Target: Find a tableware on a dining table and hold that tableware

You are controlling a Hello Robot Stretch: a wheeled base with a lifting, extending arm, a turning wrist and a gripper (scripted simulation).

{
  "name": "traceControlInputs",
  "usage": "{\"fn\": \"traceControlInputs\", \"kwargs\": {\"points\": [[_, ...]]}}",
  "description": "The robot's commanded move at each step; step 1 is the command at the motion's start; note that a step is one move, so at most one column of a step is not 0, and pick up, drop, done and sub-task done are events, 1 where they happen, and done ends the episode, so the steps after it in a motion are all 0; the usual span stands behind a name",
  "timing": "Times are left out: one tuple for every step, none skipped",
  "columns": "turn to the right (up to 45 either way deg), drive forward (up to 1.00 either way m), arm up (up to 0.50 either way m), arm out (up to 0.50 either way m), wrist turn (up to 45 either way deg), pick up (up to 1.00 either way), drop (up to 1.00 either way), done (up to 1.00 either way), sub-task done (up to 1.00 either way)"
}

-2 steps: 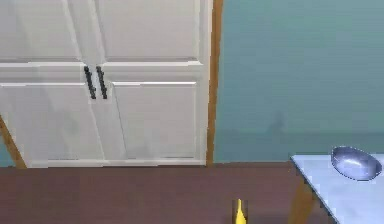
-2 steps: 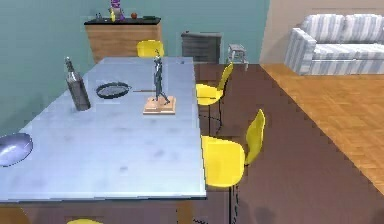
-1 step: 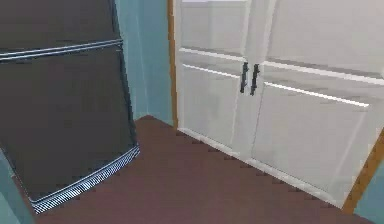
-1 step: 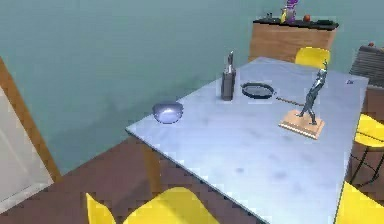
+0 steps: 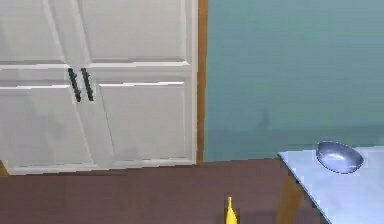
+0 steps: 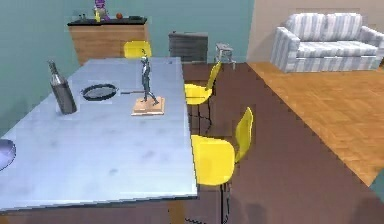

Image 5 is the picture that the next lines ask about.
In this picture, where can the pale blue dining table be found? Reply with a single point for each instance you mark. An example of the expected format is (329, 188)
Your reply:
(343, 190)

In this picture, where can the yellow pointed object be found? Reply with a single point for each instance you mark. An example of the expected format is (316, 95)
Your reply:
(230, 213)

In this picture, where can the blue-grey bowl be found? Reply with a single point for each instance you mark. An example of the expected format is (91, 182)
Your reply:
(338, 157)

